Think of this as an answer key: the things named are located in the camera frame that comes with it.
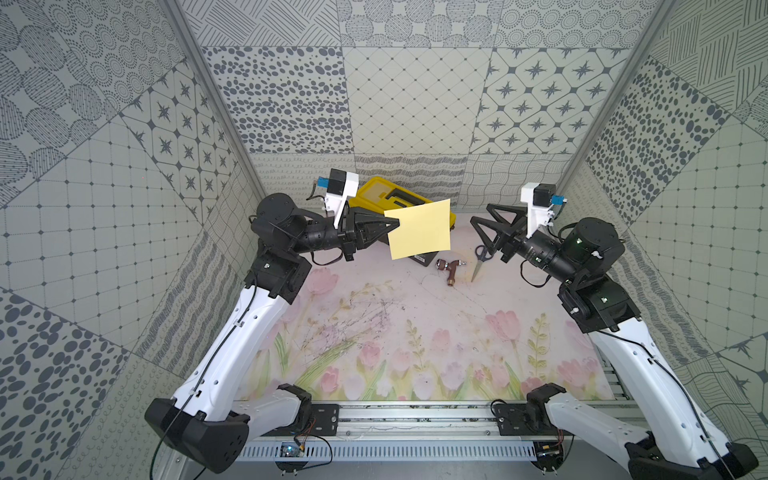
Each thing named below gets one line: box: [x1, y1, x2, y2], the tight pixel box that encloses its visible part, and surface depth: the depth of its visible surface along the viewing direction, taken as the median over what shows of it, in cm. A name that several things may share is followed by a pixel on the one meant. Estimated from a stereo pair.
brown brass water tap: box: [436, 258, 467, 286], surface depth 103 cm
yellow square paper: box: [384, 199, 451, 260], surface depth 54 cm
